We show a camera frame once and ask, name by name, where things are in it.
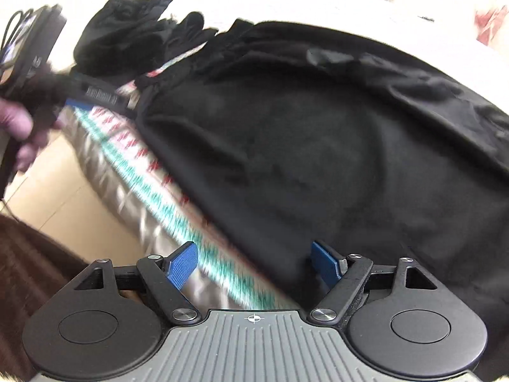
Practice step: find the black garment pile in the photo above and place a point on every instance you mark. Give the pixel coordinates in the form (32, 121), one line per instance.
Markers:
(119, 36)

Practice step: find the brown fuzzy cloth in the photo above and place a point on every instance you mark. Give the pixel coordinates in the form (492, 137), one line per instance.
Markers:
(24, 266)

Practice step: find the black pants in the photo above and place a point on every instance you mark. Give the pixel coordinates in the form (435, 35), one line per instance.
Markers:
(278, 147)

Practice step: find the person's left hand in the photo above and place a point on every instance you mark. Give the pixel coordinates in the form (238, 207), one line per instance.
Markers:
(16, 121)

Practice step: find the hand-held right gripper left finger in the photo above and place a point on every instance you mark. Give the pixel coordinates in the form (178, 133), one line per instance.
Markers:
(181, 263)

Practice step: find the red patterned white cloth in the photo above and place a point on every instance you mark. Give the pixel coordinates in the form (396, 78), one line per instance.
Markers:
(491, 24)

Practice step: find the striped patterned bedsheet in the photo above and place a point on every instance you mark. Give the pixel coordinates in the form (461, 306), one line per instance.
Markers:
(131, 147)

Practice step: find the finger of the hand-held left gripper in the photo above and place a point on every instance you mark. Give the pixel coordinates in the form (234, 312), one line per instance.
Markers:
(103, 91)
(79, 103)

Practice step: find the silver quilted bed base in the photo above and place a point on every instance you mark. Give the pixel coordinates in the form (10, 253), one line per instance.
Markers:
(119, 195)

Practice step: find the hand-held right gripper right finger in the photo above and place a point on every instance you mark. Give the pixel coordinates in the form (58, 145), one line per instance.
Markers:
(324, 264)

